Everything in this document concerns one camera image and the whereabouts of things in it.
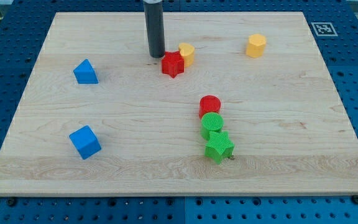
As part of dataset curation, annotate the red star block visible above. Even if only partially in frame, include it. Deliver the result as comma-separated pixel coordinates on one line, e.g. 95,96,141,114
161,51,185,78

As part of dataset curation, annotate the green star block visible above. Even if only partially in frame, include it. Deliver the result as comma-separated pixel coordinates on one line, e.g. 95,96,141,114
204,131,235,164

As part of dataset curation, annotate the yellow heart block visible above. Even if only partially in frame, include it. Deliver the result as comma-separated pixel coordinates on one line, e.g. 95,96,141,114
178,42,195,67

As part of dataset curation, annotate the red cylinder block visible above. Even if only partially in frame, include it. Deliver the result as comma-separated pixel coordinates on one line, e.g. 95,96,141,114
198,95,221,119

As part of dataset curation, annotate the green cylinder block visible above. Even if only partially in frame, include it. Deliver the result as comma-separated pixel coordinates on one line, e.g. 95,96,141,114
200,112,224,140

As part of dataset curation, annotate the wooden board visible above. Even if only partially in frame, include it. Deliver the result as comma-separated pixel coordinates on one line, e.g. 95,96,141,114
0,12,358,197

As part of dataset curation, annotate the blue cube block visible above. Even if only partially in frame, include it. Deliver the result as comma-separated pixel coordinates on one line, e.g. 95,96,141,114
69,125,101,160

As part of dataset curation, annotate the yellow hexagon block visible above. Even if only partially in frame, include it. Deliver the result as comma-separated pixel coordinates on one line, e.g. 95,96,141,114
246,34,267,58

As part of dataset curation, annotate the blue triangle block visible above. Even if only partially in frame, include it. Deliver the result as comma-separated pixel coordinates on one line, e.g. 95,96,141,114
73,58,99,84

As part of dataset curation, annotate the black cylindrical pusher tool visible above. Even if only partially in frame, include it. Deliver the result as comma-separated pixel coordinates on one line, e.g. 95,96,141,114
144,0,165,58

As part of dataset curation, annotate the white fiducial marker tag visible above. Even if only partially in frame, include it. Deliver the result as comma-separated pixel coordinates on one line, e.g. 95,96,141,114
311,22,337,37

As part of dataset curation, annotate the black bolt left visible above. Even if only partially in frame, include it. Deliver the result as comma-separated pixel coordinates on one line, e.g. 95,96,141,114
6,197,17,207

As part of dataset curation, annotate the black bolt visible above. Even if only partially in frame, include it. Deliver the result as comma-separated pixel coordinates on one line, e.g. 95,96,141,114
351,195,358,205
6,197,17,207

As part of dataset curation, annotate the black bolt right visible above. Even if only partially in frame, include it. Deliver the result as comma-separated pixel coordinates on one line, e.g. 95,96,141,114
351,195,358,205

